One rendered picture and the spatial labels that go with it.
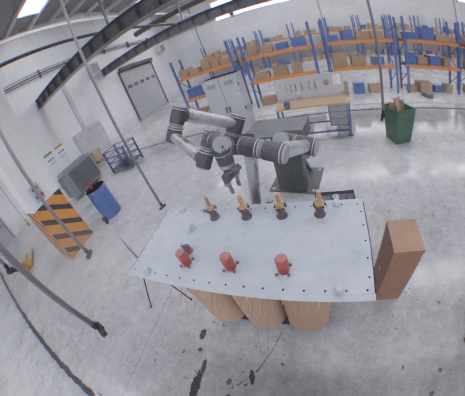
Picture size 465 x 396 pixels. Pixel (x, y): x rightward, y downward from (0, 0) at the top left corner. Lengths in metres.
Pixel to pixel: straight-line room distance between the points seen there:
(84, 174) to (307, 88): 8.42
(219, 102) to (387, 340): 6.02
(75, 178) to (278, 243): 8.60
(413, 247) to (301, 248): 1.06
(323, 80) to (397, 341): 5.45
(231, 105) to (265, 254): 5.09
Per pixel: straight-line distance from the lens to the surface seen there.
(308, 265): 1.31
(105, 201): 5.95
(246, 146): 1.60
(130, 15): 8.61
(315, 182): 4.11
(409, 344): 2.70
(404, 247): 2.02
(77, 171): 9.47
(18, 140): 5.75
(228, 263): 1.32
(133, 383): 3.23
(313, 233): 1.45
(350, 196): 2.45
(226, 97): 6.07
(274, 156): 1.52
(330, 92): 6.06
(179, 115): 2.09
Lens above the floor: 2.46
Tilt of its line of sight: 35 degrees down
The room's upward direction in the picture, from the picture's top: 22 degrees counter-clockwise
